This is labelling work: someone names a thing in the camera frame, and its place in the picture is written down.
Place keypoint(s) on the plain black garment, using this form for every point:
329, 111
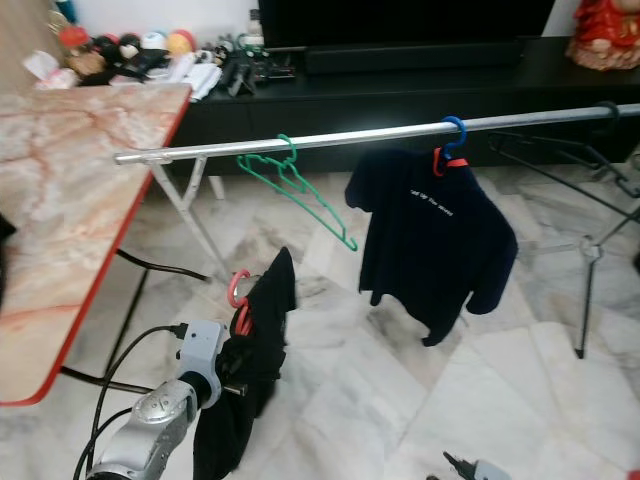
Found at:
265, 320

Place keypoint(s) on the blue and red clothes hanger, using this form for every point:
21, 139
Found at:
440, 163

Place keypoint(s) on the black clothes hanger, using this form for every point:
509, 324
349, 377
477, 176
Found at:
610, 108

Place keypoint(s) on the navy blue t-shirt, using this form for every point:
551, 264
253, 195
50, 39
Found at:
430, 250

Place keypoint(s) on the metal clothes drying rack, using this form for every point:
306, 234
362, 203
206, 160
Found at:
360, 135

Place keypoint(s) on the black remote control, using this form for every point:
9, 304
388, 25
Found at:
243, 77

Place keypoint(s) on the white paper stack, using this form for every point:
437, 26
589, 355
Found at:
192, 75

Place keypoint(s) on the small black device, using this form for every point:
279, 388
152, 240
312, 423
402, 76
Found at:
279, 68

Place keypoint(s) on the black television console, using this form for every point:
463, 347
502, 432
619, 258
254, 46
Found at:
390, 98

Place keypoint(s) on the orange yellow round toy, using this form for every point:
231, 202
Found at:
180, 42

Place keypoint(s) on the black plush toy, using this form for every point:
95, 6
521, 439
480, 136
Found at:
120, 55

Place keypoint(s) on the white blue round toy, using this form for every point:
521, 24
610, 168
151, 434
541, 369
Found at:
153, 42

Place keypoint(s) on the red lidded jar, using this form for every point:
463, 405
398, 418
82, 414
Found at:
76, 50

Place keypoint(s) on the pink white tissue pack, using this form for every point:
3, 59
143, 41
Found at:
41, 68

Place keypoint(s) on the black soundbar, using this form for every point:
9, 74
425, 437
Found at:
415, 57

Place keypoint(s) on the black flat television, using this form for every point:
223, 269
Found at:
405, 20

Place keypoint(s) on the light wooden cabinet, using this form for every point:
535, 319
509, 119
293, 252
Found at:
25, 40

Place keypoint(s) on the red laughing buddha figurine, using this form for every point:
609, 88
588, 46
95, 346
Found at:
605, 33

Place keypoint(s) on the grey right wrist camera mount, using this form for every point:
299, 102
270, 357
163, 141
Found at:
490, 470

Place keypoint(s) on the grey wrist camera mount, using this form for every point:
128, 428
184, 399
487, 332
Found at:
203, 350
490, 470

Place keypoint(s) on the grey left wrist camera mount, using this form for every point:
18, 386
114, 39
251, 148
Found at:
203, 350

